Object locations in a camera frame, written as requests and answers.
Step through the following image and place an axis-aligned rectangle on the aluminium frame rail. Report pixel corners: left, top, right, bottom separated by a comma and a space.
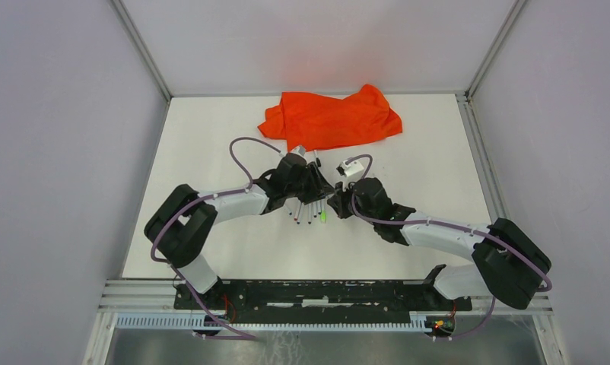
98, 278, 554, 316

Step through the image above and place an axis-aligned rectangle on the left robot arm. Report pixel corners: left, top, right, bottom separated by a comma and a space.
144, 153, 334, 310

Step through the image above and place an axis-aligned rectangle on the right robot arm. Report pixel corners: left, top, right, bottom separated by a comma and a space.
327, 178, 552, 310

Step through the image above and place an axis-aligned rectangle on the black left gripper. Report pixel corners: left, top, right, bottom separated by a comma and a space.
285, 162, 335, 205

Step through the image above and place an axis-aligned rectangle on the black pen near cloth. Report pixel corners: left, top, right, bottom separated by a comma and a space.
313, 150, 322, 167

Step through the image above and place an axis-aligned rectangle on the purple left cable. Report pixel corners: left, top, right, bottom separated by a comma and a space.
150, 137, 291, 341

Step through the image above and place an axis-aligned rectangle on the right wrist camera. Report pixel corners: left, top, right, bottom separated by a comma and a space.
336, 160, 364, 178

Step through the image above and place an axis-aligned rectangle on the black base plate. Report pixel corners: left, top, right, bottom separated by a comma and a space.
173, 279, 472, 325

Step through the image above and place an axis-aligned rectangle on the orange cloth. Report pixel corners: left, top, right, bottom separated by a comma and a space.
258, 84, 403, 151

